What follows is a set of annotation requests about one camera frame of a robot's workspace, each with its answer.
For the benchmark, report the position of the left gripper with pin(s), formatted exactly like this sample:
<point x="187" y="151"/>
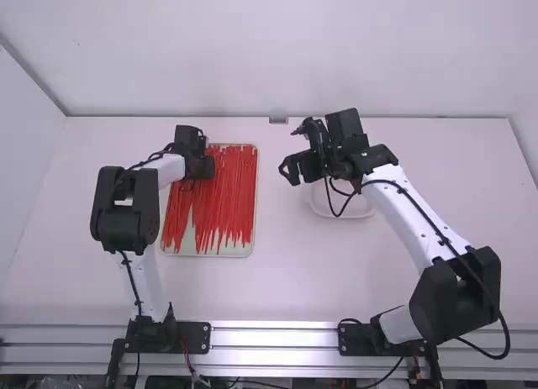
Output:
<point x="202" y="166"/>

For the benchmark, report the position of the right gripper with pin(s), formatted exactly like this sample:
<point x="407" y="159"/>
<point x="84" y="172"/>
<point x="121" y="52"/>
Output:
<point x="317" y="166"/>

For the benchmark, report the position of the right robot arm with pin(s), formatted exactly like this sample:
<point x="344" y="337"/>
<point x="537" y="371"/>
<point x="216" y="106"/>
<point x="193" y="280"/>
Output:
<point x="403" y="204"/>

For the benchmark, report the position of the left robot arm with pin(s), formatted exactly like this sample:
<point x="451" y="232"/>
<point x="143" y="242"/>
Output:
<point x="138" y="280"/>

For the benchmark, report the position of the white dish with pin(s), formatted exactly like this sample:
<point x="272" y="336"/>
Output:
<point x="317" y="206"/>

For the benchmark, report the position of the pale tray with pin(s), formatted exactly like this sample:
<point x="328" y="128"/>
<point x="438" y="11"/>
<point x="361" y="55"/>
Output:
<point x="188" y="233"/>

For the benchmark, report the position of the silver rails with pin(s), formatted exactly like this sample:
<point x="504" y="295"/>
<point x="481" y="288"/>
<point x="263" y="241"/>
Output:
<point x="273" y="334"/>

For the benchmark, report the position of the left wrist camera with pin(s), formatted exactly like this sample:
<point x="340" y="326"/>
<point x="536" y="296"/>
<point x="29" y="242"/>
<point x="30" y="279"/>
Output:
<point x="202" y="140"/>

